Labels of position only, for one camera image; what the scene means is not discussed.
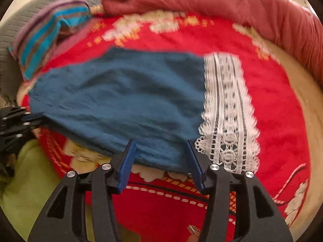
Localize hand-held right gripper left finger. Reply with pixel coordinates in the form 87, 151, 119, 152
28, 139, 138, 242

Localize red floral blanket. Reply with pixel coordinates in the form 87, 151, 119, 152
16, 10, 312, 242

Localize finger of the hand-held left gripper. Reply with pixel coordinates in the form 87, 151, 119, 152
0, 106, 32, 122
0, 116, 48, 144

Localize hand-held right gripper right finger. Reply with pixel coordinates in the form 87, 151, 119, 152
187, 139, 293, 242

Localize beige bed sheet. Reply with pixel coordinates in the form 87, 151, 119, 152
262, 38, 323, 235

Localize grey quilted mattress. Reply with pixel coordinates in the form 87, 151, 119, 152
0, 0, 119, 99

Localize pink quilted sheet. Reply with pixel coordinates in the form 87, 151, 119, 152
38, 20, 101, 73

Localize striped towel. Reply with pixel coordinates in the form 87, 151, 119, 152
9, 0, 91, 81

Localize blue pants with lace trim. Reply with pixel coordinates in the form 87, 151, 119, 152
28, 47, 260, 174

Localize light green cloth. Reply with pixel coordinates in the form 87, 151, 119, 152
0, 139, 96, 242

